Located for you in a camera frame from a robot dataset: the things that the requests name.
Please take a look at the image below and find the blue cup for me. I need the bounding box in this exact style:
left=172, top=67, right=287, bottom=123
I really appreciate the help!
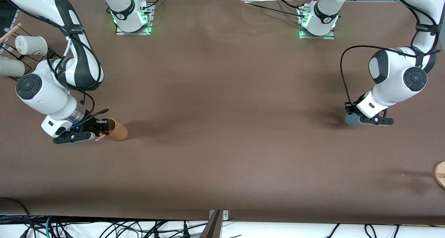
left=344, top=113, right=362, bottom=126

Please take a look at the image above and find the brown cup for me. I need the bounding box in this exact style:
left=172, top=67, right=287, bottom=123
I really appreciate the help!
left=103, top=117, right=129, bottom=142

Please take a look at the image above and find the beige cup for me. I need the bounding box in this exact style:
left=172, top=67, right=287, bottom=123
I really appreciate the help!
left=0, top=57, right=26, bottom=77

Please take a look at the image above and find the white cup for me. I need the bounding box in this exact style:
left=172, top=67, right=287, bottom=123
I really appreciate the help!
left=15, top=35, right=48, bottom=57

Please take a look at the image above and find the round wooden disc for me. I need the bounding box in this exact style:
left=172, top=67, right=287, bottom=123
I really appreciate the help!
left=433, top=161, right=445, bottom=190

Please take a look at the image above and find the wooden stick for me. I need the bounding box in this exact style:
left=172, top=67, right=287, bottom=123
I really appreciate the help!
left=0, top=23, right=22, bottom=44

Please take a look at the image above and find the dark stand leg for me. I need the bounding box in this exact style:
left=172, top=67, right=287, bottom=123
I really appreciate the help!
left=199, top=210, right=223, bottom=238

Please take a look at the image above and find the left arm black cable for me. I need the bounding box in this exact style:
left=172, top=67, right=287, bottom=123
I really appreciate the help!
left=340, top=0, right=439, bottom=108

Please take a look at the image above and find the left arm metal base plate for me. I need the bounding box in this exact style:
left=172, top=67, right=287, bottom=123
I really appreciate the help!
left=298, top=5, right=336, bottom=40

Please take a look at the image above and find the black wire rack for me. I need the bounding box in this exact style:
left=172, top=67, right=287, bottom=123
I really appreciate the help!
left=0, top=30, right=58, bottom=82

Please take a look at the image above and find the black looped floor cable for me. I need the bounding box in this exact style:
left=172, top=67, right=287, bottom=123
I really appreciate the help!
left=0, top=197, right=35, bottom=238

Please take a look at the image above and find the green cable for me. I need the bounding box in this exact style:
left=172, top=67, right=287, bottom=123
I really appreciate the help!
left=44, top=215, right=54, bottom=238

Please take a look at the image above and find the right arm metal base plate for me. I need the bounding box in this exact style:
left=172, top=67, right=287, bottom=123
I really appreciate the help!
left=115, top=2, right=154, bottom=35

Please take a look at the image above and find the short black table cable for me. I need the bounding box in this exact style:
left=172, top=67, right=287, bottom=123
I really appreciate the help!
left=276, top=0, right=305, bottom=10

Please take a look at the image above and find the long black table cable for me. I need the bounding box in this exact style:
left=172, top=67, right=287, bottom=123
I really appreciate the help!
left=240, top=0, right=307, bottom=19

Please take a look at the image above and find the metal table bracket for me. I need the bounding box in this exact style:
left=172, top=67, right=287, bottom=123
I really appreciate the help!
left=209, top=210, right=229, bottom=228

